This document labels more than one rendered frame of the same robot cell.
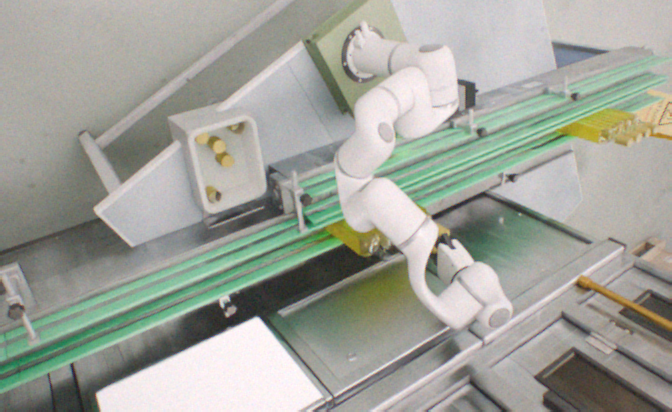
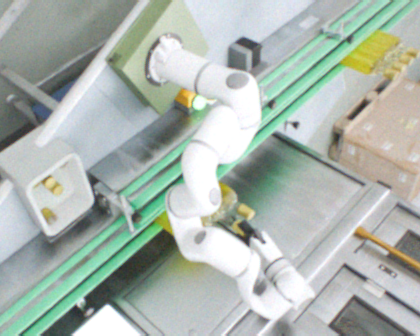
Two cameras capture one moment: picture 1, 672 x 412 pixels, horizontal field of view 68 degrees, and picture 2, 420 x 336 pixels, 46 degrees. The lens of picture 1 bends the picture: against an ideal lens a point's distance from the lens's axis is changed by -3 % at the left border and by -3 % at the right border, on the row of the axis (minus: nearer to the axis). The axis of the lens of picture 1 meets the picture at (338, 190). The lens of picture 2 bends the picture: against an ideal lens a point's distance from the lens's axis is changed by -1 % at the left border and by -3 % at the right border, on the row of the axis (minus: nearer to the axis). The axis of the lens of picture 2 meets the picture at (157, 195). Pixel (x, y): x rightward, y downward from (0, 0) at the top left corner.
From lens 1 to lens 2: 0.56 m
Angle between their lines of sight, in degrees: 23
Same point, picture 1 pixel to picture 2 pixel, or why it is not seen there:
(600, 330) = (373, 278)
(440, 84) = (247, 113)
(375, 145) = (208, 210)
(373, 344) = (206, 318)
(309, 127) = (118, 127)
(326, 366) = not seen: outside the picture
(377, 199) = (213, 253)
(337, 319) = (173, 297)
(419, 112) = (233, 148)
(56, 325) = not seen: outside the picture
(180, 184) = (18, 214)
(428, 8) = not seen: outside the picture
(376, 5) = (172, 12)
